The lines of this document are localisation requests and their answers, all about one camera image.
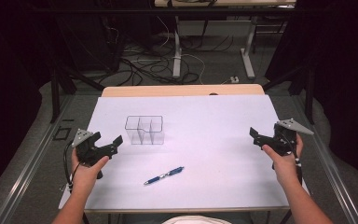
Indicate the clear plastic divided organizer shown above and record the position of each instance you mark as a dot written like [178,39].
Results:
[144,130]

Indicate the person's white clothing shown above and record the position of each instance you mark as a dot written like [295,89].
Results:
[195,220]

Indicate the person's right hand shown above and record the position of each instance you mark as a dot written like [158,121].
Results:
[286,169]

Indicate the desk with white legs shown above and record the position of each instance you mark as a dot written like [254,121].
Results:
[176,49]

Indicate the aluminium floor rail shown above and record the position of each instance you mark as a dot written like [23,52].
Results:
[329,165]
[24,174]

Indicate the blue pen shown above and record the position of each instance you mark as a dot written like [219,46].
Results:
[164,175]

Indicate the light wooden table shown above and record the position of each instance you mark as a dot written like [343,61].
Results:
[183,90]

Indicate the white power strip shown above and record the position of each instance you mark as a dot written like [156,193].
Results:
[234,79]

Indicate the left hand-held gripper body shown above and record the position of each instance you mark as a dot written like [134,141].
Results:
[87,149]

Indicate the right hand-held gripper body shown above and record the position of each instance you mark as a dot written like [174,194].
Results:
[283,140]

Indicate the dark curtain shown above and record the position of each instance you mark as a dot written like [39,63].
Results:
[345,77]
[9,62]

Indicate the white table sheet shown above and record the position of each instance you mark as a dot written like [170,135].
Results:
[183,152]

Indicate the person's left hand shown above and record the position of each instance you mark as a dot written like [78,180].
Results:
[85,174]

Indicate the black metal stand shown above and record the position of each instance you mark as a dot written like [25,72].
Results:
[56,93]
[309,90]

